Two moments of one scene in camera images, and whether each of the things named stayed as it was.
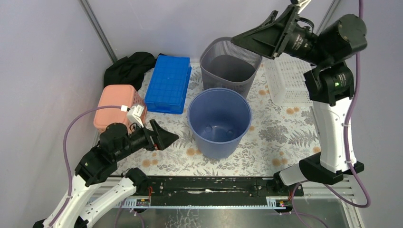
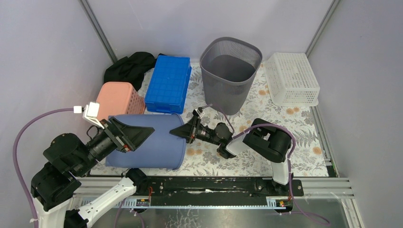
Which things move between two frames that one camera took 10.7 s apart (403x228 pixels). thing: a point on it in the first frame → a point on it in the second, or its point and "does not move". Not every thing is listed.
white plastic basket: [286, 81] does not move
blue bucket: [219, 119] → [161, 149]
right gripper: [267, 38] → [188, 130]
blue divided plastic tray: [168, 81] does not move
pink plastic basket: [117, 95] does not move
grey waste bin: [224, 64] does not move
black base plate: [219, 187] does not move
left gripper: [151, 137] → [117, 136]
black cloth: [129, 71] does not move
